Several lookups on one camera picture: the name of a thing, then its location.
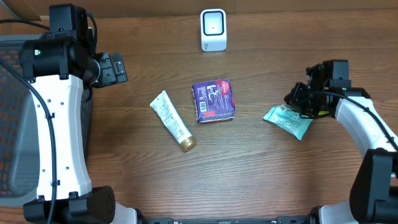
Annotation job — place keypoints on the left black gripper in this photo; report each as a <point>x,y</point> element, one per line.
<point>111,69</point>

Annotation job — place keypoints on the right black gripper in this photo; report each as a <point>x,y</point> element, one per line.
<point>298,98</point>

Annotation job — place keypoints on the mint green wipes packet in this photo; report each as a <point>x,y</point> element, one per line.
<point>288,120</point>

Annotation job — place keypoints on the white conditioner tube gold cap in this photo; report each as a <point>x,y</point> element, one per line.
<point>166,111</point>

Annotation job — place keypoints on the purple Carefree pad pack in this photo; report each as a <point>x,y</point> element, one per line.
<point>214,101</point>

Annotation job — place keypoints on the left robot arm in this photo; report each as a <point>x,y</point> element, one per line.
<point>57,68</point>

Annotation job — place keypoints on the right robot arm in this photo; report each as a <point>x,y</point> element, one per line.
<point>329,92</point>

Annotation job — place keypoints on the white barcode scanner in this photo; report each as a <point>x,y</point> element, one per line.
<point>213,30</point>

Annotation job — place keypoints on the grey plastic shopping basket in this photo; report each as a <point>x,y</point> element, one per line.
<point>19,135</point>

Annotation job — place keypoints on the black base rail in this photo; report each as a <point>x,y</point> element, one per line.
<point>306,219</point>

